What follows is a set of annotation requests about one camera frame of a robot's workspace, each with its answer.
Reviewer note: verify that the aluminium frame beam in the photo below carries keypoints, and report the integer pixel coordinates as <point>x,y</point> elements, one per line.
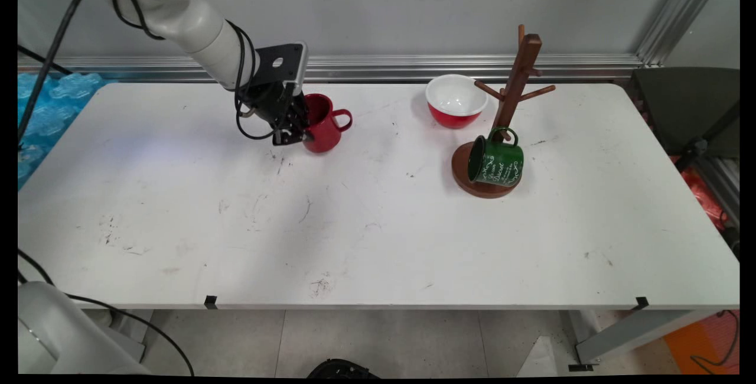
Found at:
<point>723,186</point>

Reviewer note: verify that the grey table leg with foot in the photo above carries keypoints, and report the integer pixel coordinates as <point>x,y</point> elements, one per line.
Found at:
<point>626,334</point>

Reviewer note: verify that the black table edge clip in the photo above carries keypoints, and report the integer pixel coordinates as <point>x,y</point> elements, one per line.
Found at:
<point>210,301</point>
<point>641,302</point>

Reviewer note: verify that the black round floor object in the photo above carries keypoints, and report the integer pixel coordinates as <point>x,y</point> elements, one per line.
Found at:
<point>339,369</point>

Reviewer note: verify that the orange floor mat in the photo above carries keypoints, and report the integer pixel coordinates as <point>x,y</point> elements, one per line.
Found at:
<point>709,342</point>

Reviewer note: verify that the red bowl white inside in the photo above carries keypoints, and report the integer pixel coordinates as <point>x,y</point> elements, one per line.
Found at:
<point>455,97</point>

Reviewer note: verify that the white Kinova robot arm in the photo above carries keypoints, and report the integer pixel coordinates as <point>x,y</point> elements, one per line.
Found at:
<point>195,29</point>

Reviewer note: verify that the dark grey panel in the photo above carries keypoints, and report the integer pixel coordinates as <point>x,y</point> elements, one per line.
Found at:
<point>679,100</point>

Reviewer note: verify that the blue bubble wrap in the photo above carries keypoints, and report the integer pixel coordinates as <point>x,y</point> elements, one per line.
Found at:
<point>41,118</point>

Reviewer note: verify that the aluminium corner post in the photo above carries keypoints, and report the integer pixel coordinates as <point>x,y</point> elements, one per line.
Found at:
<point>679,15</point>

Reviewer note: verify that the white rounded machine housing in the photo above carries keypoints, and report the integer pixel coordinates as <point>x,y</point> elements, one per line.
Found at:
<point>53,337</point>

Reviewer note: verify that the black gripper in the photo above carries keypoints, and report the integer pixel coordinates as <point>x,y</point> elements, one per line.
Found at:
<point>271,103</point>

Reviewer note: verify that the aluminium wall rail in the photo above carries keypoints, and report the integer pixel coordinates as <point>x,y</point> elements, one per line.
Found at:
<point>384,68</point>

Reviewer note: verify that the brown wooden mug tree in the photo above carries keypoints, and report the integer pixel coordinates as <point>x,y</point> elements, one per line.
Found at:
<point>520,71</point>

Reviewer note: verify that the green enamel mug white print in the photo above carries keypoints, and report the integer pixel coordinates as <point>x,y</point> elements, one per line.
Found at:
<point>499,162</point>

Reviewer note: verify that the black stand bar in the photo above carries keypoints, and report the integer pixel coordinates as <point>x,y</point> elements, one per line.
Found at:
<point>700,146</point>

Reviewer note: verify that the red enamel mug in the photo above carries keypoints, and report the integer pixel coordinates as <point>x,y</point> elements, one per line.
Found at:
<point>322,130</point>

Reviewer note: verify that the red plastic bag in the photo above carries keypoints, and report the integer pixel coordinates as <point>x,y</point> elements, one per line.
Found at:
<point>703,195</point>

